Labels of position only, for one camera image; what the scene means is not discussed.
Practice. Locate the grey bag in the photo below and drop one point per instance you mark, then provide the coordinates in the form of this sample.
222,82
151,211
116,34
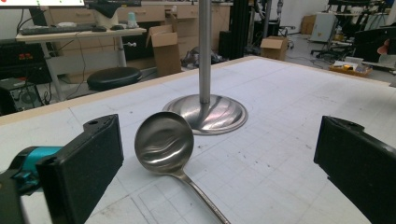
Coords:
190,59

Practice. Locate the black equipment rack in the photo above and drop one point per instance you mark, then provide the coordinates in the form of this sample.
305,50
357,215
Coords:
21,59

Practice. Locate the black round stool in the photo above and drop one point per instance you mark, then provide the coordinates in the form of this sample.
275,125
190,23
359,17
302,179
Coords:
113,77

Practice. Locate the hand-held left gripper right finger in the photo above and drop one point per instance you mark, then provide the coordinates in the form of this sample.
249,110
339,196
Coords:
358,161

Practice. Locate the computer monitor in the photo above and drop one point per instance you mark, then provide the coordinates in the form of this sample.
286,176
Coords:
40,2

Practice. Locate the black keyboard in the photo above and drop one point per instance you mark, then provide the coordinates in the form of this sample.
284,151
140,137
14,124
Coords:
56,30

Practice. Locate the white grid mat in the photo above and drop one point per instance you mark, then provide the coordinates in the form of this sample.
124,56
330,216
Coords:
280,124

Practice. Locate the pale teal bottle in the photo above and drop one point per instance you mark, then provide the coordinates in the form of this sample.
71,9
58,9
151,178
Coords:
132,20

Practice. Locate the tall open cardboard box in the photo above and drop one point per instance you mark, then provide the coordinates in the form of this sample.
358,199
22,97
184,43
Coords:
166,53

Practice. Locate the black metal frame post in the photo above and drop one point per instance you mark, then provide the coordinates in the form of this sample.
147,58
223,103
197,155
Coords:
239,28

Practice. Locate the small cardboard box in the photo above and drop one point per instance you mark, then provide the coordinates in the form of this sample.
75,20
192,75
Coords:
274,48

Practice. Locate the yellow tray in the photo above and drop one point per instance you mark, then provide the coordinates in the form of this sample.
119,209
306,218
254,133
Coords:
350,70

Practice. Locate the wooden drawer cabinet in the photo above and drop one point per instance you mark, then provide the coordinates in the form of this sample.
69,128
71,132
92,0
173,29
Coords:
186,34

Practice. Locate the black computer tower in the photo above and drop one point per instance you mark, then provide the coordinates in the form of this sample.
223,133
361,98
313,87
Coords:
18,96

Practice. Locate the black computer mouse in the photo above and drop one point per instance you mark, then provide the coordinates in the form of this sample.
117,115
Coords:
117,27

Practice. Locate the white desk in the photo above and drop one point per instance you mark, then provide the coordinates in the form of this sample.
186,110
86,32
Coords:
77,33

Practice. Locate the white cabinet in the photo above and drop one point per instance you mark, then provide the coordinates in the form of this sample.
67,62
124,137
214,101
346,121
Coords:
322,28

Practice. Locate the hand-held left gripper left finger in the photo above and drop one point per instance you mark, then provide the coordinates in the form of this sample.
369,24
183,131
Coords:
81,168

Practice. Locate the black office chair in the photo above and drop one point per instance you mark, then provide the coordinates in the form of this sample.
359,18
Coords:
370,43

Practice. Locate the steel utensil stand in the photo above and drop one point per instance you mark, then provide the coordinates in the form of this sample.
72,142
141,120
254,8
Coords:
205,115

